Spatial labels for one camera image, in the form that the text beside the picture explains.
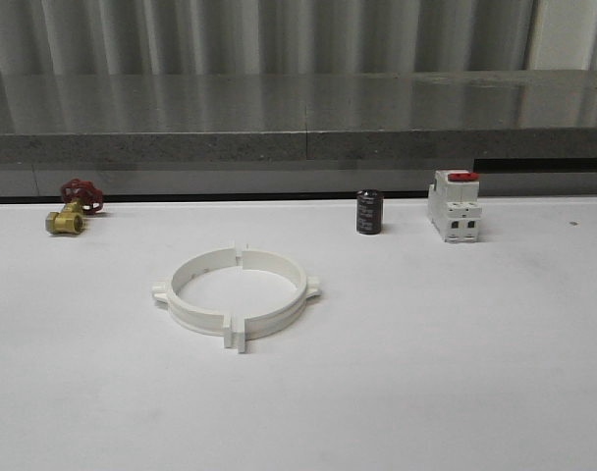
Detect white half-ring pipe clamp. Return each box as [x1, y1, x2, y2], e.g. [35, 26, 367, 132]
[225, 248, 321, 353]

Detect black cylindrical capacitor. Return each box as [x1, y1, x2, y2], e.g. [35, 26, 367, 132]
[356, 189, 384, 235]

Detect grey stone countertop ledge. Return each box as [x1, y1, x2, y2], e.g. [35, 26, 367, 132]
[0, 71, 597, 168]

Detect brass valve red handwheel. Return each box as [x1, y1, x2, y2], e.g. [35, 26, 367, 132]
[45, 179, 103, 235]

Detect grey pleated curtain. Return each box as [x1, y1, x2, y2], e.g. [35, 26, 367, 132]
[0, 0, 597, 78]

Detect white circuit breaker red switch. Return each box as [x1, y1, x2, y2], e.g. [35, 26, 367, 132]
[428, 170, 482, 242]

